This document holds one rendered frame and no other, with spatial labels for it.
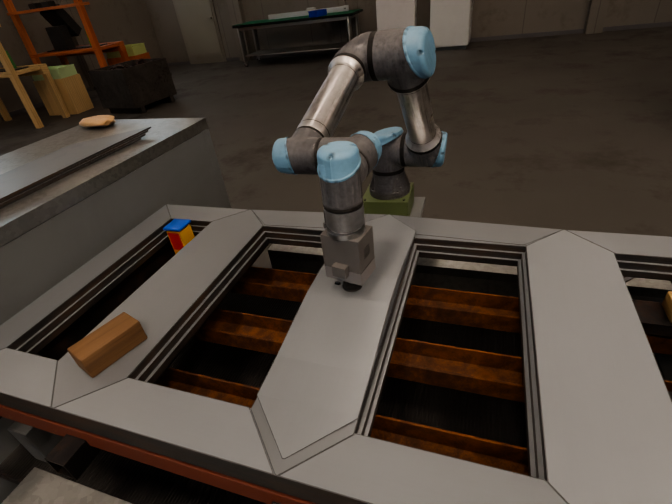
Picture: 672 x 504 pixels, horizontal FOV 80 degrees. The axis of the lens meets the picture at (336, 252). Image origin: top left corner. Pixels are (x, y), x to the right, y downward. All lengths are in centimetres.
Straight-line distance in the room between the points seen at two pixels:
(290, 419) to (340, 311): 23
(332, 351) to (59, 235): 84
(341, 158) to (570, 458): 55
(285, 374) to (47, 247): 78
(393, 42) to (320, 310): 66
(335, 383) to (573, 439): 36
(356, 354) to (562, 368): 34
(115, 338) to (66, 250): 48
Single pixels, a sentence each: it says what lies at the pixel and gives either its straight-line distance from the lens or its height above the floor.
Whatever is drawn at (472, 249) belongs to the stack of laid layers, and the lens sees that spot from 105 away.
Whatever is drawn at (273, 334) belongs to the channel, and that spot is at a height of 68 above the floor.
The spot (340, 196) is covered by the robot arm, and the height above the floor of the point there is 113.
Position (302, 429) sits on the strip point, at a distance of 68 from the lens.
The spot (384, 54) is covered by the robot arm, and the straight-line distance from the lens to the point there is 108.
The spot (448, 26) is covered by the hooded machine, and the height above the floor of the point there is 44.
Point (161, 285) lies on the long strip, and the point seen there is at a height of 87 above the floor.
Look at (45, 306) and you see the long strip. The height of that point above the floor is 87.
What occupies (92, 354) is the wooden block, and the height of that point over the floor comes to 91.
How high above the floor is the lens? 143
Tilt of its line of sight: 34 degrees down
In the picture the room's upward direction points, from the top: 8 degrees counter-clockwise
